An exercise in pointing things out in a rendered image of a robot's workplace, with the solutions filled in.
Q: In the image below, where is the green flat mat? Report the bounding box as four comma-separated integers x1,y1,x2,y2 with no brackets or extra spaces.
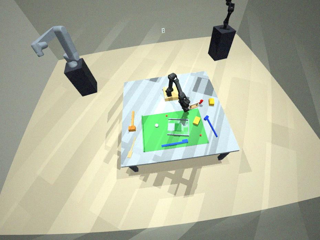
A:
143,108,209,152

